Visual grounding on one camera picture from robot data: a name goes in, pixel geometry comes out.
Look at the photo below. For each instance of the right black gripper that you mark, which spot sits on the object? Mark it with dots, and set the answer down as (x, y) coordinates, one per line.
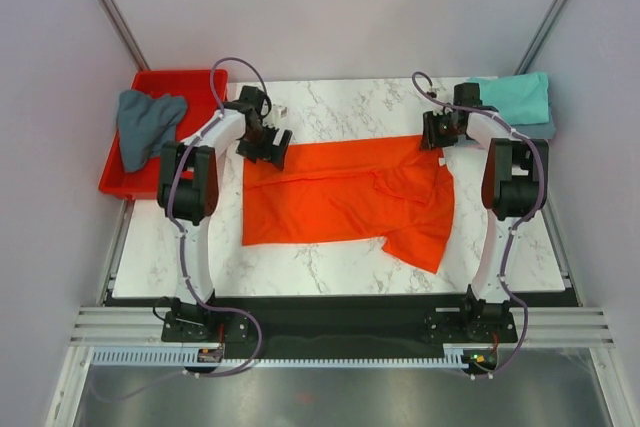
(430, 138)

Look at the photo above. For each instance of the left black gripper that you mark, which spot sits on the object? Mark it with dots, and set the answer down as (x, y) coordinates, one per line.
(270, 153)

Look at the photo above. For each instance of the orange t shirt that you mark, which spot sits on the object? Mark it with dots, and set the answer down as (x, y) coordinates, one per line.
(384, 188)

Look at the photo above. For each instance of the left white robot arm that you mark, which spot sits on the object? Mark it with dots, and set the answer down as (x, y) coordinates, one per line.
(189, 183)

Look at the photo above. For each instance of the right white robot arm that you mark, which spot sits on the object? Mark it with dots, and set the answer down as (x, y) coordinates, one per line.
(513, 190)

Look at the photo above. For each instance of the teal folded t shirt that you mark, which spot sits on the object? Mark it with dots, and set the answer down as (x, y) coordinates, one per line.
(520, 100)

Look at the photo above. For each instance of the grey-blue folded t shirt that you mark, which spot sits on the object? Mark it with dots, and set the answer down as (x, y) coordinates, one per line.
(537, 131)

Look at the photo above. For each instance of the grey crumpled t shirt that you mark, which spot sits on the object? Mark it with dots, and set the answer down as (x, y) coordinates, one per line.
(145, 124)

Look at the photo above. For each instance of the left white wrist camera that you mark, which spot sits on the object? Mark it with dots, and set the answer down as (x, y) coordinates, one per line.
(277, 115)

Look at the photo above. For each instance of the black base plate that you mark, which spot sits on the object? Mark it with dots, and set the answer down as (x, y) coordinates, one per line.
(329, 327)

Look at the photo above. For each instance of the white slotted cable duct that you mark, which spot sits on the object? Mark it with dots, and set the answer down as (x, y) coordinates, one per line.
(193, 357)

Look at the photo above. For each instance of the aluminium frame rail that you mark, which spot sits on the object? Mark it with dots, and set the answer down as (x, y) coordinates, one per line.
(547, 327)

